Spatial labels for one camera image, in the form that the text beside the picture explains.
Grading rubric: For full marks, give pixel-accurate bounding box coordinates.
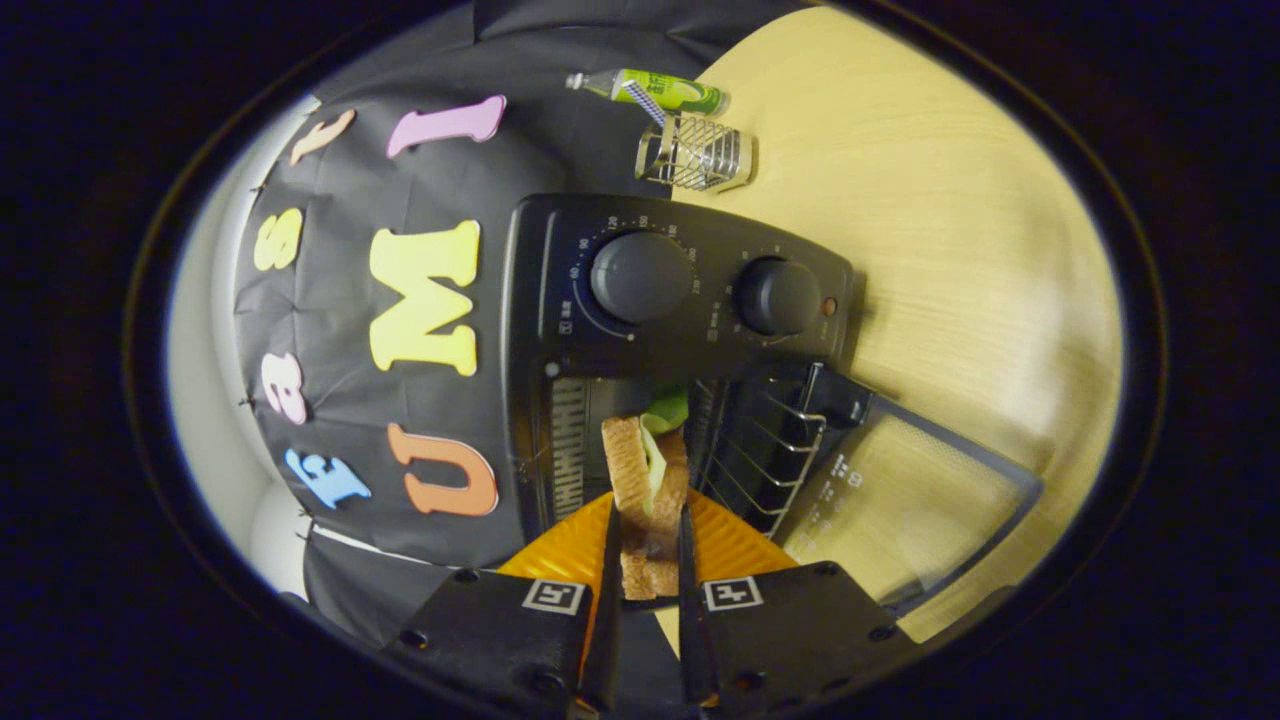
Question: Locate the black toaster oven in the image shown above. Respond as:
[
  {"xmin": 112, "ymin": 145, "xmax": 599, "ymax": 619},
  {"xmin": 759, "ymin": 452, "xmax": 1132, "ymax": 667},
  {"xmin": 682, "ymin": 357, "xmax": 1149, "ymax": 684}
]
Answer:
[{"xmin": 503, "ymin": 193, "xmax": 1047, "ymax": 618}]

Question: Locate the wire mesh holder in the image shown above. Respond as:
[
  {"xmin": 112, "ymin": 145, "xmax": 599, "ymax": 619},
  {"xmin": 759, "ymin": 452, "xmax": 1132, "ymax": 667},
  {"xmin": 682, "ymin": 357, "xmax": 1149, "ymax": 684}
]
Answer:
[{"xmin": 635, "ymin": 112, "xmax": 757, "ymax": 194}]

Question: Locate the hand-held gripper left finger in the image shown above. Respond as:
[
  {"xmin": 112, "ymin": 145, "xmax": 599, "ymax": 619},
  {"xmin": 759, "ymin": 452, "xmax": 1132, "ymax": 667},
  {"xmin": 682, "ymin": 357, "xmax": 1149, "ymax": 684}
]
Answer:
[{"xmin": 385, "ymin": 490, "xmax": 623, "ymax": 717}]

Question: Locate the green label plastic bottle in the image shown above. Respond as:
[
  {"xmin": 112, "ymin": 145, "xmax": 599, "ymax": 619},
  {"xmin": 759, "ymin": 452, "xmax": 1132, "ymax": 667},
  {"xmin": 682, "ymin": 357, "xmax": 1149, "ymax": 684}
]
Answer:
[{"xmin": 565, "ymin": 68, "xmax": 731, "ymax": 119}]

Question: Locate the toast sandwich with lettuce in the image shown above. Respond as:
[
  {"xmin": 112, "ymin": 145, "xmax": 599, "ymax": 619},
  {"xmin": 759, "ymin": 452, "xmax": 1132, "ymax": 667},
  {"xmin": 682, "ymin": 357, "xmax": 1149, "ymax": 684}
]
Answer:
[{"xmin": 600, "ymin": 385, "xmax": 693, "ymax": 601}]

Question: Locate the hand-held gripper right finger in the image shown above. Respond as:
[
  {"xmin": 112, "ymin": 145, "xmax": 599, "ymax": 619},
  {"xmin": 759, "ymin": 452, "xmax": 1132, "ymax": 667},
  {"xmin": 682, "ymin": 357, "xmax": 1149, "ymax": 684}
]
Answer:
[{"xmin": 677, "ymin": 490, "xmax": 926, "ymax": 717}]

